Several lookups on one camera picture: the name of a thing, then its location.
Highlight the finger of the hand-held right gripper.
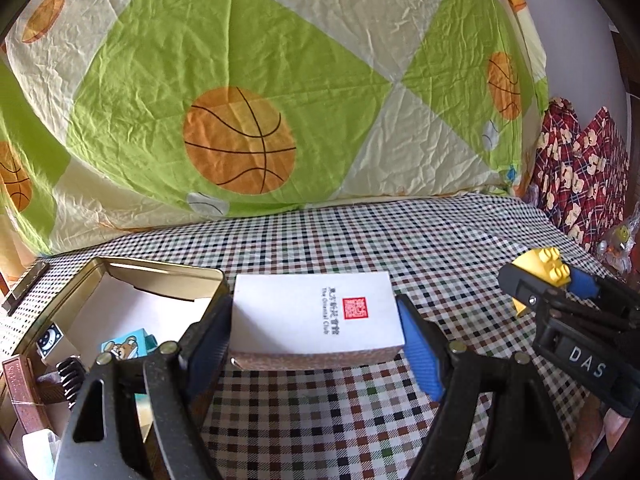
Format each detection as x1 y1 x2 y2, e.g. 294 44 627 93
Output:
498 261 640 333
567 265 640 316

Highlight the checkered tablecloth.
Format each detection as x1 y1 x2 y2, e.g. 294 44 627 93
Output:
0 192 640 480

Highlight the gold metal tin box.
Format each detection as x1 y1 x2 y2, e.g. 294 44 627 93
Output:
0 256 232 480

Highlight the copper embossed card box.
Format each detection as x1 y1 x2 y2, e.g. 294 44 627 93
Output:
1 355 51 433

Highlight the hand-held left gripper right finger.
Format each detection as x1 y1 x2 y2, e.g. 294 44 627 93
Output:
395 295 581 480

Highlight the basketball print bed sheet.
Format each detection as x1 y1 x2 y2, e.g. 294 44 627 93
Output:
0 0 551 256

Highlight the clear plastic box green label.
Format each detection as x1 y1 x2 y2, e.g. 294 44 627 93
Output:
21 427 63 480

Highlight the yellow building block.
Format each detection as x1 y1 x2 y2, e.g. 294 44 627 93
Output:
511 247 572 317

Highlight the white box red stamp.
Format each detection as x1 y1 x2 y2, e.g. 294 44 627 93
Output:
230 271 406 372

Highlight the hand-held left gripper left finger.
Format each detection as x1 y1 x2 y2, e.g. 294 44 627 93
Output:
52 296 233 480

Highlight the red bear print cloth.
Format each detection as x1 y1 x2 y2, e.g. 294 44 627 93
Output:
525 100 631 256

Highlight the teal bear print block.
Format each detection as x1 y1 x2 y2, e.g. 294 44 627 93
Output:
100 328 160 361

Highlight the white moon print block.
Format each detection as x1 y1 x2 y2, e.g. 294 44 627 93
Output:
36 322 66 361

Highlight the clear plastic bag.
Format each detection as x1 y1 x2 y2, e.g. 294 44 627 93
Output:
597 207 640 273

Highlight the person's right hand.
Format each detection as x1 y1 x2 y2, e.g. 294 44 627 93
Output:
572 400 621 480

